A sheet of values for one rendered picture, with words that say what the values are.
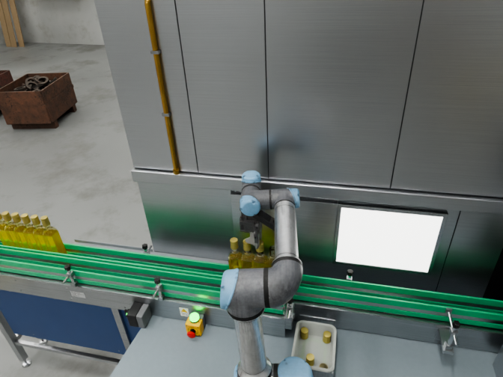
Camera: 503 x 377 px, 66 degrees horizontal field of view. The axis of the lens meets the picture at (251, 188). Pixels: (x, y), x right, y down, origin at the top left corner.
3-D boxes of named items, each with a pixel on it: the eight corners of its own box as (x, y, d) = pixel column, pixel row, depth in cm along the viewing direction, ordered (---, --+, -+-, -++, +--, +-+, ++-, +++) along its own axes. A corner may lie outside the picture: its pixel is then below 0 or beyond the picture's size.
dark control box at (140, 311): (152, 316, 190) (149, 304, 186) (145, 329, 184) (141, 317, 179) (137, 313, 192) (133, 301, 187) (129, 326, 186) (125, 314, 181)
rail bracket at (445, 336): (445, 336, 170) (457, 301, 157) (453, 372, 156) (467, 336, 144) (433, 335, 171) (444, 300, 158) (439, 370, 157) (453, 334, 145)
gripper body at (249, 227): (244, 222, 170) (242, 199, 164) (263, 224, 169) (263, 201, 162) (239, 233, 164) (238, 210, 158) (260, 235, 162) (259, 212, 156)
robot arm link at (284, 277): (308, 291, 106) (298, 179, 144) (267, 292, 107) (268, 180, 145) (308, 315, 113) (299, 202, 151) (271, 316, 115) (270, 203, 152)
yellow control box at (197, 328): (206, 325, 184) (204, 314, 180) (200, 338, 178) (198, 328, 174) (191, 322, 186) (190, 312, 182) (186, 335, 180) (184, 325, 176)
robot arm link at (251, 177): (239, 179, 148) (241, 168, 155) (241, 203, 154) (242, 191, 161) (260, 179, 147) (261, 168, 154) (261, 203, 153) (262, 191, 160)
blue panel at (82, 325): (279, 354, 217) (278, 301, 193) (273, 384, 202) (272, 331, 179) (33, 310, 250) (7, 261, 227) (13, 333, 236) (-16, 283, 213)
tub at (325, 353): (335, 337, 175) (337, 325, 170) (332, 384, 157) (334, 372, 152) (296, 330, 179) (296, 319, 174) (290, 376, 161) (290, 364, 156)
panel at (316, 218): (430, 271, 176) (447, 209, 158) (430, 275, 174) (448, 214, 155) (236, 247, 195) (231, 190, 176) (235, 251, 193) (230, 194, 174)
